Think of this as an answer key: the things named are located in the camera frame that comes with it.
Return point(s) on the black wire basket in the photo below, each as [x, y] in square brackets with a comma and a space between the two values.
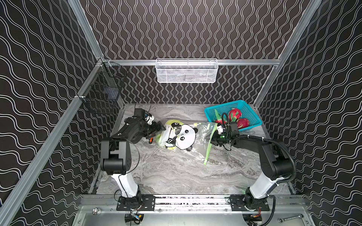
[103, 96]

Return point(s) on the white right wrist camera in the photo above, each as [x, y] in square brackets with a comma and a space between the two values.
[221, 129]

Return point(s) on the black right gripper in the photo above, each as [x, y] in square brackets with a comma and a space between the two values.
[213, 139]

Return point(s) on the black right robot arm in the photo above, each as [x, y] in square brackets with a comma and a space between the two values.
[277, 164]

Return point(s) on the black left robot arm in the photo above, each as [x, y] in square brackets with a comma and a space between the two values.
[116, 157]

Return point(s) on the clear zip-top bag green seal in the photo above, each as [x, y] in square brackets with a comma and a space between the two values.
[188, 136]

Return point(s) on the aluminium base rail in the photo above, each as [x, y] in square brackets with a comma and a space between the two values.
[210, 204]

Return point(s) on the white wire mesh basket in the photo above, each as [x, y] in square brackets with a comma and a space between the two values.
[186, 70]

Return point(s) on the teal plastic perforated basket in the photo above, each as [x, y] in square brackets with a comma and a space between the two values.
[246, 109]

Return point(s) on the silver wrench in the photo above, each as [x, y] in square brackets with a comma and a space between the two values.
[282, 220]

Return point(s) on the red dragon fruit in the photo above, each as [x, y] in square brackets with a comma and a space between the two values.
[242, 123]
[234, 114]
[220, 118]

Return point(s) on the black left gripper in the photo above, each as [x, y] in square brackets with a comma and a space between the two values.
[152, 128]

